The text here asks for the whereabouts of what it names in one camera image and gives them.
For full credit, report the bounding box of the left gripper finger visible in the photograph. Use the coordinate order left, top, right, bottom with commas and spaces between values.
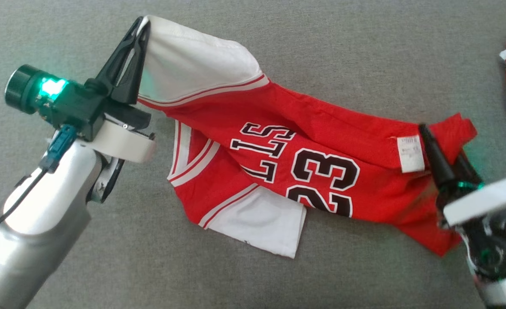
113, 21, 151, 104
95, 16, 145, 93

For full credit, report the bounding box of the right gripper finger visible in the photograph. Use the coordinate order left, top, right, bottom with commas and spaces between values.
452, 150, 485, 189
418, 124, 457, 187

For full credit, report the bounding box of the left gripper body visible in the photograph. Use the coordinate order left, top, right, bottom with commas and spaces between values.
4, 64, 157, 164

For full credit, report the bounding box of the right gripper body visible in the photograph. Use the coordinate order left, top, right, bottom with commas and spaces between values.
437, 150, 506, 282

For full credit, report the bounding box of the red number 23 basketball jersey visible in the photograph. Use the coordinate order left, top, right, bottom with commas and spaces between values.
136, 15, 479, 259

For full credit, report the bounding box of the large grey sofa seat cushion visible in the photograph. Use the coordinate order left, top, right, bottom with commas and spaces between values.
0, 0, 506, 309

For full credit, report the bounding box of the black cable with teal plug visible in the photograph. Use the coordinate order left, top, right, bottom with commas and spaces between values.
0, 124, 78, 224

